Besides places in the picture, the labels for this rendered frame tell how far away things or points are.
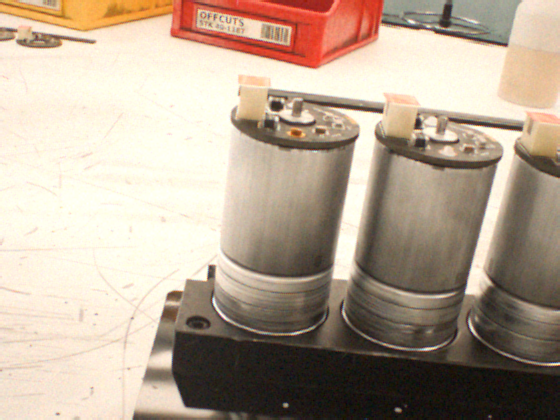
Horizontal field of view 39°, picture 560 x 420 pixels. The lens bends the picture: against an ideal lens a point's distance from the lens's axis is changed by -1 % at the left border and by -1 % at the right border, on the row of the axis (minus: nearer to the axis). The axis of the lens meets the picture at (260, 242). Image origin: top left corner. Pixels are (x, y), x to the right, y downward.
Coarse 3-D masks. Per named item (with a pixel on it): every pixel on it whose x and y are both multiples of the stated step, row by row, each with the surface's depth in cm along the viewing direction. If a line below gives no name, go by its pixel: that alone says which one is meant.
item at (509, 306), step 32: (512, 192) 15; (544, 192) 15; (512, 224) 15; (544, 224) 15; (512, 256) 15; (544, 256) 15; (480, 288) 17; (512, 288) 16; (544, 288) 15; (480, 320) 16; (512, 320) 16; (544, 320) 15; (512, 352) 16; (544, 352) 16
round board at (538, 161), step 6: (516, 144) 15; (522, 144) 15; (516, 150) 15; (522, 150) 15; (522, 156) 15; (528, 156) 15; (534, 156) 15; (540, 156) 15; (558, 156) 15; (528, 162) 15; (534, 162) 15; (540, 162) 15; (546, 162) 15; (552, 162) 15; (558, 162) 15; (540, 168) 15; (546, 168) 14; (552, 168) 14; (558, 168) 14; (558, 174) 14
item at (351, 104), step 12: (276, 96) 16; (288, 96) 16; (300, 96) 17; (312, 96) 17; (324, 96) 17; (348, 108) 16; (360, 108) 16; (372, 108) 16; (420, 108) 17; (456, 120) 17; (468, 120) 17; (480, 120) 17; (492, 120) 17; (504, 120) 17; (516, 120) 17
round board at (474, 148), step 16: (416, 128) 15; (448, 128) 16; (464, 128) 16; (384, 144) 15; (400, 144) 14; (416, 144) 14; (432, 144) 15; (464, 144) 15; (480, 144) 15; (496, 144) 15; (432, 160) 14; (448, 160) 14; (464, 160) 14; (480, 160) 14; (496, 160) 14
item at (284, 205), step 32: (256, 160) 14; (288, 160) 14; (320, 160) 14; (256, 192) 15; (288, 192) 14; (320, 192) 15; (224, 224) 16; (256, 224) 15; (288, 224) 15; (320, 224) 15; (224, 256) 16; (256, 256) 15; (288, 256) 15; (320, 256) 15; (224, 288) 16; (256, 288) 15; (288, 288) 15; (320, 288) 16; (256, 320) 16; (288, 320) 16; (320, 320) 16
